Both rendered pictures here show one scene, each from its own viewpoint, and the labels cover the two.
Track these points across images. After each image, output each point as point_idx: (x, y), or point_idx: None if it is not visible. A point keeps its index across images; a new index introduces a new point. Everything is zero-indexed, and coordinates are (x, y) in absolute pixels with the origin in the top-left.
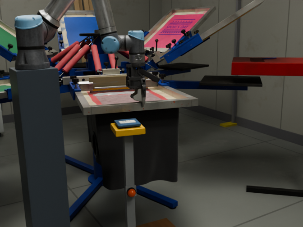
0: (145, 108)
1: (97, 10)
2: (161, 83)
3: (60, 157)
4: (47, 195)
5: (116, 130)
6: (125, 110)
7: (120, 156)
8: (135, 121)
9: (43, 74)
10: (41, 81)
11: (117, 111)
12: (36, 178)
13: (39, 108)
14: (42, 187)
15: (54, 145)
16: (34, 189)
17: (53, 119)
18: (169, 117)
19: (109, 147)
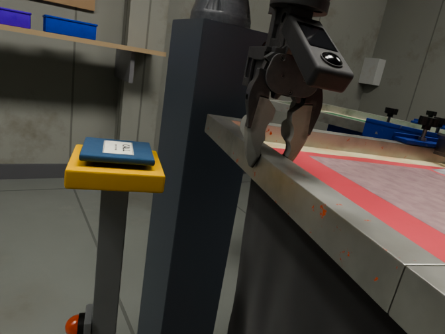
0: (257, 176)
1: None
2: None
3: (176, 194)
4: (158, 239)
5: (79, 144)
6: (233, 154)
7: (253, 291)
8: (113, 154)
9: (189, 28)
10: (186, 41)
11: (226, 149)
12: (157, 203)
13: (177, 91)
14: (157, 222)
15: (176, 166)
16: (153, 216)
17: (183, 118)
18: (373, 307)
19: (248, 251)
